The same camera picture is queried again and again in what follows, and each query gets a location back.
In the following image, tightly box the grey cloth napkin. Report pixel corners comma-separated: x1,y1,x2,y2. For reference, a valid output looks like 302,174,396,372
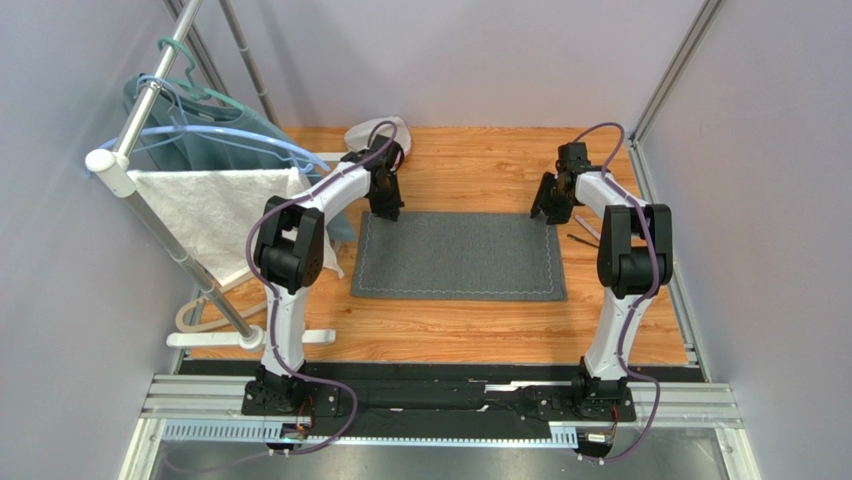
350,212,568,302

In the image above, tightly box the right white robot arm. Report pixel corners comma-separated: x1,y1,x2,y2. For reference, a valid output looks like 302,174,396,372
531,142,673,413

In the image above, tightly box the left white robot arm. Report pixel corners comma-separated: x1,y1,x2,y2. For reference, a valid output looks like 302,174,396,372
242,134,404,416

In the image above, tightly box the white mesh cap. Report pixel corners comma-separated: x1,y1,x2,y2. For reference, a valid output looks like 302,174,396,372
343,116,413,156

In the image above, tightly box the white towel on hanger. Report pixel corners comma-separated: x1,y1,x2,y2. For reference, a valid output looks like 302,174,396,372
128,168,310,286

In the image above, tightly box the white clothes rack base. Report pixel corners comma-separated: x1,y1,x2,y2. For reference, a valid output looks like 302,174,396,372
166,327,336,351

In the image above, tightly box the green hanger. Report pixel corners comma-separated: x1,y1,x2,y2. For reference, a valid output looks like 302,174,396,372
157,37,246,111

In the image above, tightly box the light blue hanger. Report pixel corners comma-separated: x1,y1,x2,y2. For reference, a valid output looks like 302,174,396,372
123,74,325,180

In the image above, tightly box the teal shirt on hanger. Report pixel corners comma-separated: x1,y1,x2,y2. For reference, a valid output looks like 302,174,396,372
123,71,357,244

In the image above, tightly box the beige wooden hanger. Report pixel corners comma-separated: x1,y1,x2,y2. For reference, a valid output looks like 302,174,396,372
174,296,268,335

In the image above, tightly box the metal clothes rack pole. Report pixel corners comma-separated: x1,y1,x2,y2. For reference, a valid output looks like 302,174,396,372
85,0,268,351

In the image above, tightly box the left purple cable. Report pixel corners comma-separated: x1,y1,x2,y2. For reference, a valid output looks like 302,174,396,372
159,119,401,467

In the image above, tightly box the black mounting rail plate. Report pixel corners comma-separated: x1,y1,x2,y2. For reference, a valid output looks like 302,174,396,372
177,360,703,440

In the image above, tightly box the aluminium frame rail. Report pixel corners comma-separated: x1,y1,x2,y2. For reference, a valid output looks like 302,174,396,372
120,362,760,479

